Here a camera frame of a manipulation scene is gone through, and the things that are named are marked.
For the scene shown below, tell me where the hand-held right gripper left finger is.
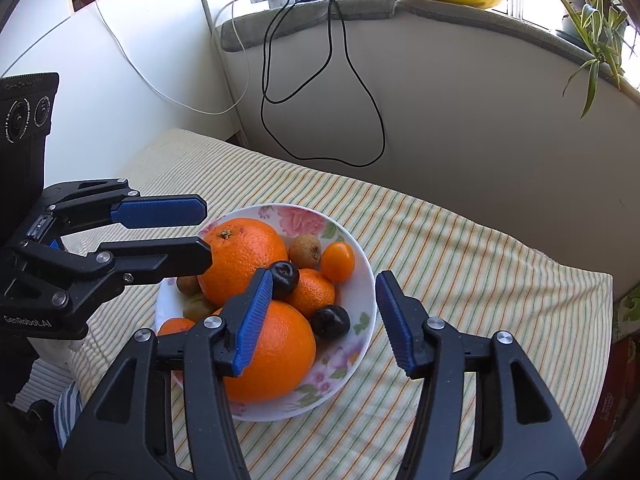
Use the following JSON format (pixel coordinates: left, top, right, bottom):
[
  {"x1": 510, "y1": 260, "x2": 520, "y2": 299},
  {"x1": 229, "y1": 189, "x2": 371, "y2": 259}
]
[{"x1": 57, "y1": 268, "x2": 274, "y2": 480}]

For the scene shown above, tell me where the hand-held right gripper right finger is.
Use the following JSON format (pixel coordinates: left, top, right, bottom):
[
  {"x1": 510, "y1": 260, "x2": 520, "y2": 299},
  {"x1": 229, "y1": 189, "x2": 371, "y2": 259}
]
[{"x1": 375, "y1": 270, "x2": 586, "y2": 480}]

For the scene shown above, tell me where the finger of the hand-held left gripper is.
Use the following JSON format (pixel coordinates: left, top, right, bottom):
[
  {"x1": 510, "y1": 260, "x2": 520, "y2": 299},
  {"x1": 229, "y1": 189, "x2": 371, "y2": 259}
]
[
  {"x1": 42, "y1": 177, "x2": 208, "y2": 236},
  {"x1": 17, "y1": 236, "x2": 215, "y2": 311}
]

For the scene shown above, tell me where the large orange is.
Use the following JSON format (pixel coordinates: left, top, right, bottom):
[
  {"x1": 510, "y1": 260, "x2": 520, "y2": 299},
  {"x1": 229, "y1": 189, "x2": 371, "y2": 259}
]
[
  {"x1": 197, "y1": 217, "x2": 290, "y2": 307},
  {"x1": 212, "y1": 300, "x2": 318, "y2": 405}
]

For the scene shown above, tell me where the dark plum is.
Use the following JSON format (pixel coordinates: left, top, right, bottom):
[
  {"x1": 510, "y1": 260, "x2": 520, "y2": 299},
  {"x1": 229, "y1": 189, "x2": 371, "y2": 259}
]
[
  {"x1": 310, "y1": 305, "x2": 351, "y2": 339},
  {"x1": 268, "y1": 261, "x2": 301, "y2": 301}
]

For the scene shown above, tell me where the small yellow-green fruit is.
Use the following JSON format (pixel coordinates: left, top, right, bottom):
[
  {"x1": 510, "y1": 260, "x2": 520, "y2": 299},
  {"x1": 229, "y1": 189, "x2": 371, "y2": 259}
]
[{"x1": 182, "y1": 292, "x2": 218, "y2": 322}]

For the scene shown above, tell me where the small tangerine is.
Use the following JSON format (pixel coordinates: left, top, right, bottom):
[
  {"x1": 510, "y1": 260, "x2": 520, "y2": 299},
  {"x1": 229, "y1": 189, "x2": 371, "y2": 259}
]
[
  {"x1": 320, "y1": 241, "x2": 357, "y2": 283},
  {"x1": 157, "y1": 317, "x2": 197, "y2": 337},
  {"x1": 285, "y1": 268, "x2": 337, "y2": 318}
]

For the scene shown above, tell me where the white floral plate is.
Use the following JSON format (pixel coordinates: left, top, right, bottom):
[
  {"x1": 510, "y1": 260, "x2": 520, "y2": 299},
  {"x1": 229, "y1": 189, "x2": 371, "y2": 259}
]
[{"x1": 155, "y1": 203, "x2": 377, "y2": 422}]

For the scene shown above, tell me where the striped cloth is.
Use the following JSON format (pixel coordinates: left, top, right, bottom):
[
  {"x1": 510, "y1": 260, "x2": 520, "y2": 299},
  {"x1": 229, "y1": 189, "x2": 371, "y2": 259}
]
[{"x1": 60, "y1": 129, "x2": 615, "y2": 480}]

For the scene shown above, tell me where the grey windowsill mat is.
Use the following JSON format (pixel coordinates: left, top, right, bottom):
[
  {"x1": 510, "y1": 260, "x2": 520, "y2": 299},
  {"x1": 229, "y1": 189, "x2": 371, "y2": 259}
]
[{"x1": 220, "y1": 0, "x2": 640, "y2": 103}]

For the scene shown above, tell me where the potted spider plant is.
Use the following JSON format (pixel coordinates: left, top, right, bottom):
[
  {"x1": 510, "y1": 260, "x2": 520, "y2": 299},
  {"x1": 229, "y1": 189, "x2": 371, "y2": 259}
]
[{"x1": 547, "y1": 0, "x2": 638, "y2": 120}]

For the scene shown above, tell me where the white cable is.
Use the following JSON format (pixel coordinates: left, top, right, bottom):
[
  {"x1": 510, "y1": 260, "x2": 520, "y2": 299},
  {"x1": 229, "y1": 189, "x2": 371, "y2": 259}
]
[{"x1": 82, "y1": 0, "x2": 251, "y2": 116}]

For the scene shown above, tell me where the black cable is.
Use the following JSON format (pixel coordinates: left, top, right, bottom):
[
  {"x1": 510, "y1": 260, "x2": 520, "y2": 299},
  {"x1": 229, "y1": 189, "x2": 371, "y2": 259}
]
[{"x1": 260, "y1": 0, "x2": 387, "y2": 168}]

